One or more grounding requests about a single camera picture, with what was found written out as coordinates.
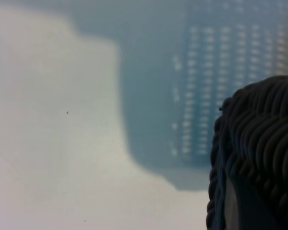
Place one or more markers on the dark brown woven basket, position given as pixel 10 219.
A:
pixel 266 131

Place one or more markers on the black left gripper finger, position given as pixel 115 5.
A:
pixel 232 215

